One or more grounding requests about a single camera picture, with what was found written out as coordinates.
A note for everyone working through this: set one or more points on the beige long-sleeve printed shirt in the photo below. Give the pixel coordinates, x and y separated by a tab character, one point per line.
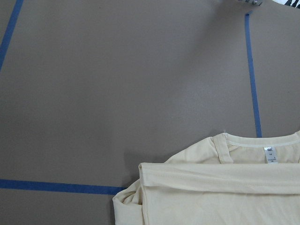
220	180

